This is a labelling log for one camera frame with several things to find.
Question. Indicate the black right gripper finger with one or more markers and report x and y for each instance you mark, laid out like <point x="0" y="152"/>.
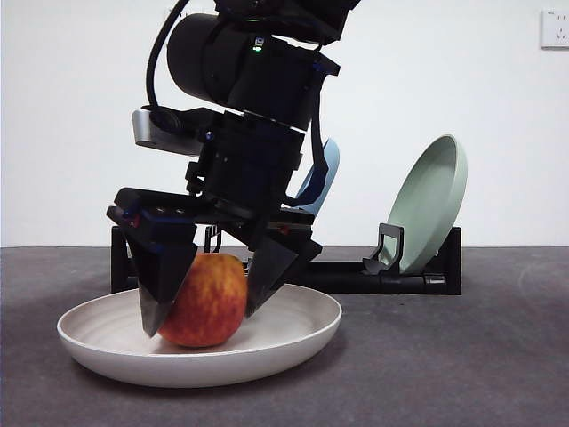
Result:
<point x="269" y="271"/>
<point x="160" y="271"/>

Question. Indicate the red yellow apple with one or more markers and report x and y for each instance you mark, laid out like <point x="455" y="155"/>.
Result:
<point x="209" y="302"/>

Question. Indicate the pale yellow cream plate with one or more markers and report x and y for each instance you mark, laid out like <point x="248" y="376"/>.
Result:
<point x="266" y="338"/>

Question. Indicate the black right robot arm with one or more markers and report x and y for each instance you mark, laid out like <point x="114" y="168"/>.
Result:
<point x="213" y="58"/>

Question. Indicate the light blue plate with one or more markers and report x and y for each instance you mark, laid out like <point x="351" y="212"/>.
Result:
<point x="333" y="160"/>

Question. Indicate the black plate rack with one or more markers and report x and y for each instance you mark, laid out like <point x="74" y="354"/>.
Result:
<point x="355" y="280"/>

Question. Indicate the pale green plate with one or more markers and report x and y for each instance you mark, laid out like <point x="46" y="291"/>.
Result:
<point x="427" y="200"/>

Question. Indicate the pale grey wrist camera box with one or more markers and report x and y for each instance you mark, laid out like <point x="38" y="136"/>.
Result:
<point x="144" y="129"/>

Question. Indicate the white wall socket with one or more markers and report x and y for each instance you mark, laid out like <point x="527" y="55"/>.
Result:
<point x="555" y="29"/>

